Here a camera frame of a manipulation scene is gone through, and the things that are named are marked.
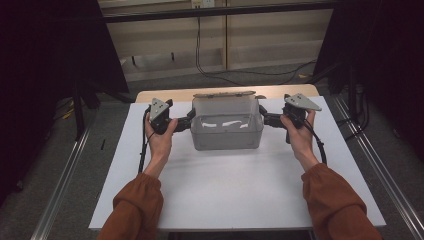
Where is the aluminium rail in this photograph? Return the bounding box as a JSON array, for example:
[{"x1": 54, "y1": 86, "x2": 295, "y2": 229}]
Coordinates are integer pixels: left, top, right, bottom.
[
  {"x1": 331, "y1": 94, "x2": 424, "y2": 240},
  {"x1": 29, "y1": 113, "x2": 97, "y2": 240}
]

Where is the yellow floor item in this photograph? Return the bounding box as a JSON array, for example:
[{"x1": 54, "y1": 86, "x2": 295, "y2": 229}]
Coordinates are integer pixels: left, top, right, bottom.
[{"x1": 60, "y1": 107, "x2": 75, "y2": 121}]

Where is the grey plastic storage box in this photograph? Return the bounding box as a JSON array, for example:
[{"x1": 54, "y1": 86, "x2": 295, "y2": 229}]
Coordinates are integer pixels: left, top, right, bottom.
[{"x1": 189, "y1": 94, "x2": 268, "y2": 152}]

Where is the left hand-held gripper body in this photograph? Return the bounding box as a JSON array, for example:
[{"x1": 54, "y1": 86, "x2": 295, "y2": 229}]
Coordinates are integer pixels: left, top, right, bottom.
[{"x1": 148, "y1": 97, "x2": 193, "y2": 135}]

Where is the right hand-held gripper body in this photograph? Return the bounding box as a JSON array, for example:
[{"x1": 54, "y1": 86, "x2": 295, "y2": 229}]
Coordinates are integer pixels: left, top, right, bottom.
[{"x1": 264, "y1": 92, "x2": 323, "y2": 129}]

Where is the right hand-held gripper cable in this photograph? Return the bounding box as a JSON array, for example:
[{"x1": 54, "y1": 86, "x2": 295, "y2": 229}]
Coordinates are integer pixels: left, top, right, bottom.
[{"x1": 301, "y1": 118, "x2": 328, "y2": 167}]

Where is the person's right hand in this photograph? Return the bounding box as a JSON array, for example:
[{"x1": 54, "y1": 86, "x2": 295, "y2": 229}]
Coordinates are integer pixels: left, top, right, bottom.
[{"x1": 280, "y1": 110, "x2": 316, "y2": 161}]

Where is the long black floor cable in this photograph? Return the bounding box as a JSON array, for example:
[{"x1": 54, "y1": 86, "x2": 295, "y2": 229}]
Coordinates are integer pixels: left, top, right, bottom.
[{"x1": 194, "y1": 16, "x2": 318, "y2": 86}]

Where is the black curtain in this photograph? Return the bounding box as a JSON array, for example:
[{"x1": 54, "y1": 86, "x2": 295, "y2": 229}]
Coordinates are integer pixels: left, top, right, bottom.
[
  {"x1": 0, "y1": 0, "x2": 132, "y2": 208},
  {"x1": 312, "y1": 0, "x2": 424, "y2": 163}
]

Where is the bundle of black cables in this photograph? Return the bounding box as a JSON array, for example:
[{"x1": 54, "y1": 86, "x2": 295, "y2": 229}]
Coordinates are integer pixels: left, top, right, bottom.
[{"x1": 336, "y1": 83, "x2": 372, "y2": 142}]

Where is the white wall outlet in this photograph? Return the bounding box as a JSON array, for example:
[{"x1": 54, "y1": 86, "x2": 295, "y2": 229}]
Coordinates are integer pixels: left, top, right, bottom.
[{"x1": 190, "y1": 0, "x2": 216, "y2": 10}]

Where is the person's left hand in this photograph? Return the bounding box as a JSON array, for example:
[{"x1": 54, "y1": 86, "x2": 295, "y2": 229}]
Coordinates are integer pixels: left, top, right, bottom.
[{"x1": 143, "y1": 113, "x2": 179, "y2": 163}]

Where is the left hand-held gripper cable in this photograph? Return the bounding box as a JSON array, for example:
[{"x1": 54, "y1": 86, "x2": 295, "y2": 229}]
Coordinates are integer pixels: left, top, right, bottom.
[{"x1": 137, "y1": 105, "x2": 154, "y2": 174}]

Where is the wooden table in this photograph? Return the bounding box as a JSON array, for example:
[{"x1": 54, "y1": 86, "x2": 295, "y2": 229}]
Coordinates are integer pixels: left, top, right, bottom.
[{"x1": 134, "y1": 83, "x2": 320, "y2": 104}]

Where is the black horizontal bar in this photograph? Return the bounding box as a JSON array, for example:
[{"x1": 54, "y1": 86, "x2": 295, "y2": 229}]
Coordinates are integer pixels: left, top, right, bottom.
[{"x1": 102, "y1": 1, "x2": 338, "y2": 24}]

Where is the white board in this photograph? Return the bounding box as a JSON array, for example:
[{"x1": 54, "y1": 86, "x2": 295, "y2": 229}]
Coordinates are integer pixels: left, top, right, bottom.
[{"x1": 88, "y1": 95, "x2": 387, "y2": 233}]

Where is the hand-held gripper cable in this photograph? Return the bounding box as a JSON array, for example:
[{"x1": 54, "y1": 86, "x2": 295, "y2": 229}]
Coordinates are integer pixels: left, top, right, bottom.
[
  {"x1": 301, "y1": 118, "x2": 328, "y2": 167},
  {"x1": 137, "y1": 105, "x2": 154, "y2": 174}
]

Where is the black stand post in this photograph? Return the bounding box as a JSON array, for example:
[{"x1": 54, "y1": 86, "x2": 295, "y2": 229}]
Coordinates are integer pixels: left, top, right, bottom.
[{"x1": 71, "y1": 79, "x2": 86, "y2": 142}]

